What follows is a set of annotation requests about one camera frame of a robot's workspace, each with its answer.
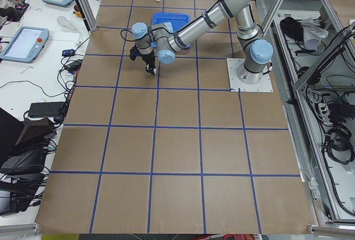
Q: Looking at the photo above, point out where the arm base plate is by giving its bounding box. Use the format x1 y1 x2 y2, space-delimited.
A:
226 58 273 93

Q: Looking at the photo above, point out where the brass cylinder tool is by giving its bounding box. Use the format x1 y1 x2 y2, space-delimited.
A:
73 11 83 18

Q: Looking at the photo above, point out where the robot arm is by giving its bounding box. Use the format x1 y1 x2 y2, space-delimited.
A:
130 0 273 85

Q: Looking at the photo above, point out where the teach pendant near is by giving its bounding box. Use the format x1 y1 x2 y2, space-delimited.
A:
1 26 49 63

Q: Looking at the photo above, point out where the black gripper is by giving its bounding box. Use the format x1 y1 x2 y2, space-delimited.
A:
140 51 156 74

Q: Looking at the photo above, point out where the blue plastic tray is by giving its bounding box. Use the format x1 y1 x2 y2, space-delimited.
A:
149 12 190 64

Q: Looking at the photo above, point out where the clear light bulb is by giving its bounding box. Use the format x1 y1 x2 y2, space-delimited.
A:
57 16 78 31

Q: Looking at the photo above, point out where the aluminium frame post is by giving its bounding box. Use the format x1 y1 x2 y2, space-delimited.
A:
63 0 98 32

